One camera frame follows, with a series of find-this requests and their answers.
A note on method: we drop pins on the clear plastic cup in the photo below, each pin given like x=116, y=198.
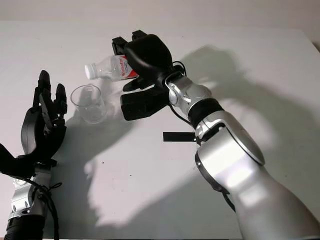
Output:
x=87, y=110

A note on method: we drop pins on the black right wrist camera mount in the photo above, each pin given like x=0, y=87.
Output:
x=140, y=103

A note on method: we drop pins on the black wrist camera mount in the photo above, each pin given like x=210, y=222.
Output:
x=140, y=103
x=12, y=161

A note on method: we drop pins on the black tape strip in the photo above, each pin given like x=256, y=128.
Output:
x=177, y=137

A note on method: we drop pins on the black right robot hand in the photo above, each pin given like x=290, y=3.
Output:
x=150, y=57

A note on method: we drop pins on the clear water bottle red label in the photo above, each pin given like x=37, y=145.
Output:
x=105, y=68

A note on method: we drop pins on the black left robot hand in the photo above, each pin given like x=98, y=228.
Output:
x=37, y=130

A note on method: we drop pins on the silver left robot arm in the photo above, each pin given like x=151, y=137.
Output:
x=25, y=200

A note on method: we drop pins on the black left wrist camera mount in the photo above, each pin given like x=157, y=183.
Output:
x=12, y=161

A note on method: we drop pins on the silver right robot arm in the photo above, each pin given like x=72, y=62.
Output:
x=225, y=150

